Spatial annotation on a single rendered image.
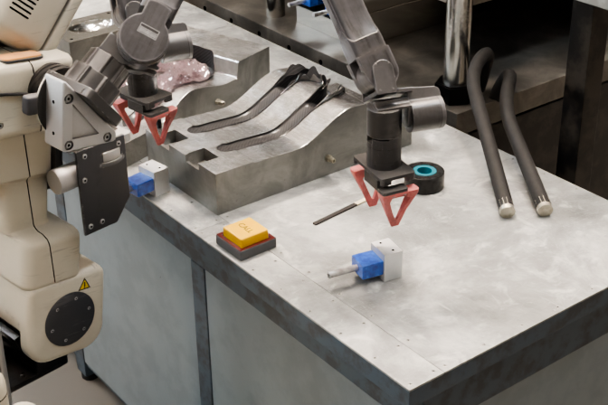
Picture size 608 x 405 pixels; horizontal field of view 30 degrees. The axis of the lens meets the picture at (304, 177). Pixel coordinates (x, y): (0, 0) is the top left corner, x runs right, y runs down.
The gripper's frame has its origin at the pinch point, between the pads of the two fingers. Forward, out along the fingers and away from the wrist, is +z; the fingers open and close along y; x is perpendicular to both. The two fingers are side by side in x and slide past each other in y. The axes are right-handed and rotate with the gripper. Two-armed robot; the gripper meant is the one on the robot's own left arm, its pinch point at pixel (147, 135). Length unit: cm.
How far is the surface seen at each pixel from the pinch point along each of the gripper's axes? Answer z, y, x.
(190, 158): 5.1, -6.1, -5.2
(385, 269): 11, -55, -7
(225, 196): 9.4, -17.0, -4.4
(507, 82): 4, -32, -74
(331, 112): 0.6, -19.0, -32.1
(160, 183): 10.2, -2.1, -0.4
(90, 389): 92, 48, -8
